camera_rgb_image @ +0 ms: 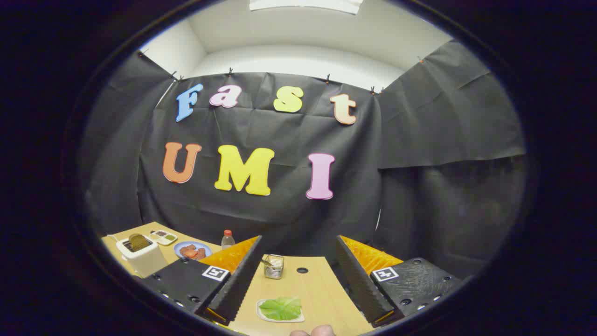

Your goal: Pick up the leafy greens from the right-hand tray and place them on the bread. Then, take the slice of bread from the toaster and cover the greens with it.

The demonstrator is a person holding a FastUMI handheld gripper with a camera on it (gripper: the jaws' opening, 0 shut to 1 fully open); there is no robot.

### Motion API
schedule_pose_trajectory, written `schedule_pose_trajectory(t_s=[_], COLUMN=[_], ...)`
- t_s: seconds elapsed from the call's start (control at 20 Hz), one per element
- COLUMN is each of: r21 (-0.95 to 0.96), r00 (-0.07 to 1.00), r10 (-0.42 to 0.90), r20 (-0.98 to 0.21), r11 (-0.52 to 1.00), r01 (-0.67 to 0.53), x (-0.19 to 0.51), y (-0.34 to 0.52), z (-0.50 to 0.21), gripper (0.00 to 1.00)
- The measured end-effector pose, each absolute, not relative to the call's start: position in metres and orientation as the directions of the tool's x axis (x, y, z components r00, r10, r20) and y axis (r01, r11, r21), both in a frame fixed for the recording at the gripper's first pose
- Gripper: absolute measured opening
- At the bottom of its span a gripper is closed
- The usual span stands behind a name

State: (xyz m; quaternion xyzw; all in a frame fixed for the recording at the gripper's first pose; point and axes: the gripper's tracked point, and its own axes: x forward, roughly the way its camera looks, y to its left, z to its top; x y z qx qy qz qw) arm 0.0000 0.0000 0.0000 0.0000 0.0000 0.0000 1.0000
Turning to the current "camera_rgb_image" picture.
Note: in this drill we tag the clear water bottle red cap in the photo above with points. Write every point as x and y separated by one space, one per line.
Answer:
227 240

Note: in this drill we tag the green lettuce leaf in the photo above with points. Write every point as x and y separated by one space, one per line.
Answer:
280 309

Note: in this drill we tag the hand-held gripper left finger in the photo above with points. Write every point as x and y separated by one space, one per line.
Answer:
238 289

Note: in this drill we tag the white toaster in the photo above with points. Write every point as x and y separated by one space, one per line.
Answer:
149 261

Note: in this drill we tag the brown meat patty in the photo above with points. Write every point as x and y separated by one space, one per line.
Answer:
201 254
184 249

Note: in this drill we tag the brown toasted bread slice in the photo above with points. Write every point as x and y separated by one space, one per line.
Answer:
138 242

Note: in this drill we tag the red tomato slice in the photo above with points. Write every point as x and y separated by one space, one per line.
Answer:
191 254

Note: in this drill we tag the white divided seasoning tray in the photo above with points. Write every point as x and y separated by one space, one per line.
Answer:
163 238

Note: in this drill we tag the blue round plate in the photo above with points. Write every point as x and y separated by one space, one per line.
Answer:
206 246

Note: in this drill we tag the white square plate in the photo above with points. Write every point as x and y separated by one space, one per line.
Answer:
260 311

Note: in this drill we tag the white ceiling light panel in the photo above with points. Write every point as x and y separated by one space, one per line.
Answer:
303 4

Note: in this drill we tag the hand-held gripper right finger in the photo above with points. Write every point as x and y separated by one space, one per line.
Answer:
361 284

